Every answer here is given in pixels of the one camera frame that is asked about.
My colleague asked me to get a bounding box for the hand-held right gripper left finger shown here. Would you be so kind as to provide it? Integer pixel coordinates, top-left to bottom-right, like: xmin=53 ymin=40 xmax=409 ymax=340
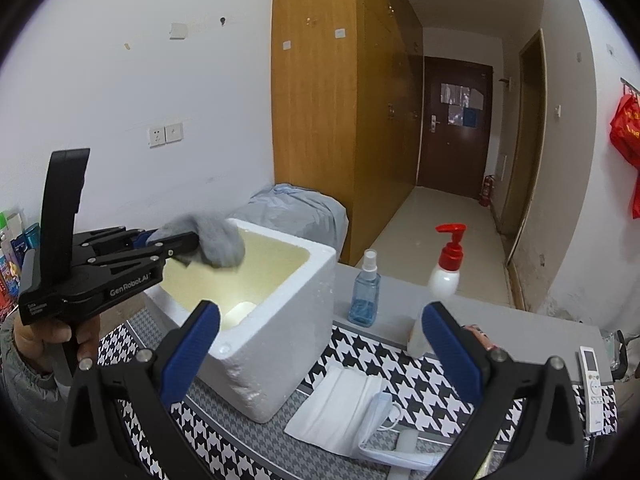
xmin=59 ymin=300 xmax=222 ymax=480

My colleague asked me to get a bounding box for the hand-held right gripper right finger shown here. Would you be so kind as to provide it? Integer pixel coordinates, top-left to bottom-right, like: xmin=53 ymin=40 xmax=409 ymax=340
xmin=421 ymin=301 xmax=586 ymax=480

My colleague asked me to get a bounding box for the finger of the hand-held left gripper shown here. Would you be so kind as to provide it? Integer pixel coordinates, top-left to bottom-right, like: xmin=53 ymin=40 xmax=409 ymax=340
xmin=89 ymin=231 xmax=199 ymax=282
xmin=75 ymin=226 xmax=157 ymax=252

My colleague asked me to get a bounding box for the grey knit glove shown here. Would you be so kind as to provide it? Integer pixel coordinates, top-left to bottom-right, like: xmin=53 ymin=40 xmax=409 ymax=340
xmin=147 ymin=214 xmax=246 ymax=268

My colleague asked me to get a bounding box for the white foam box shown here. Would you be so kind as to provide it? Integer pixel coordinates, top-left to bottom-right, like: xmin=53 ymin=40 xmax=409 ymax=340
xmin=145 ymin=218 xmax=337 ymax=423

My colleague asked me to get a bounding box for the white paper towel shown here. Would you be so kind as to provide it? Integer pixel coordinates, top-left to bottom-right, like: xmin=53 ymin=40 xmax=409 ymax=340
xmin=285 ymin=366 xmax=383 ymax=458

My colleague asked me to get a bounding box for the person's left forearm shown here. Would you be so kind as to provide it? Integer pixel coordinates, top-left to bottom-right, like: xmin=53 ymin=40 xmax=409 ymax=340
xmin=0 ymin=320 xmax=76 ymax=443

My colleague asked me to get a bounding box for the person's left hand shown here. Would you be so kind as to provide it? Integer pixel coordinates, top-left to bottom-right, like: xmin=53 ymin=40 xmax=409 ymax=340
xmin=11 ymin=304 xmax=102 ymax=363

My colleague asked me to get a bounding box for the red snack packet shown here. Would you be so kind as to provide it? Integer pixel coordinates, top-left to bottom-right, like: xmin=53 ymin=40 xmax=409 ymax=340
xmin=462 ymin=324 xmax=501 ymax=351

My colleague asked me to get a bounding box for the row of toiletry bottles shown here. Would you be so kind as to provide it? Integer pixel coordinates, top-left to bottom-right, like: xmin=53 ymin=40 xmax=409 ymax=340
xmin=0 ymin=210 xmax=41 ymax=311

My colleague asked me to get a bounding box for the houndstooth table mat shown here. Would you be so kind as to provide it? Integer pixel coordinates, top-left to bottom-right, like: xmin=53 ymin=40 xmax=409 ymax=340
xmin=97 ymin=305 xmax=618 ymax=480

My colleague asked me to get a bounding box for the white pump bottle red cap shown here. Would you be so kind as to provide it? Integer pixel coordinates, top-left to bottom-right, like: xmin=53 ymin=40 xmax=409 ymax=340
xmin=407 ymin=223 xmax=467 ymax=358

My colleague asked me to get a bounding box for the blue face mask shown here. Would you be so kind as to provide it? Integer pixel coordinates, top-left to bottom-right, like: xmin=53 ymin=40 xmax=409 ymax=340
xmin=356 ymin=391 xmax=446 ymax=468

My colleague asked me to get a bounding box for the blue spray bottle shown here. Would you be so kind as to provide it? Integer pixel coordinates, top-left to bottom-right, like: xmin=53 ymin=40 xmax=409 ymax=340
xmin=348 ymin=249 xmax=382 ymax=327

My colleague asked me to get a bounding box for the bin with grey bag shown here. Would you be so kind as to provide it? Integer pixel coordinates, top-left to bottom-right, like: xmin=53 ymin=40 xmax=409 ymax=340
xmin=235 ymin=183 xmax=349 ymax=261

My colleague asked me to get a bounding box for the white remote control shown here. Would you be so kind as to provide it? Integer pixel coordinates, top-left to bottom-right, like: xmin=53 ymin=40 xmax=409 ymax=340
xmin=579 ymin=345 xmax=620 ymax=433

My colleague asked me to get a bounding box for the dark brown door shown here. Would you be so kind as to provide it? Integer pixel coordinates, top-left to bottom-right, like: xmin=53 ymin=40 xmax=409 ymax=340
xmin=417 ymin=56 xmax=493 ymax=200

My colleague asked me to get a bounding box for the wooden wardrobe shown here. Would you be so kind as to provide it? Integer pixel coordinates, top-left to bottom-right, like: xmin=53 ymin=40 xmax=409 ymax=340
xmin=271 ymin=0 xmax=425 ymax=267

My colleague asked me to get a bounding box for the white paper notice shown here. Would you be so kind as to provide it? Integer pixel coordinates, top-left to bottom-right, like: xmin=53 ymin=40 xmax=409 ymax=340
xmin=441 ymin=83 xmax=485 ymax=111

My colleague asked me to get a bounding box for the red plastic bag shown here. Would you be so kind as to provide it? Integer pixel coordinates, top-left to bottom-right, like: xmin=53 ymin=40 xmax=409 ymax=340
xmin=609 ymin=92 xmax=640 ymax=219

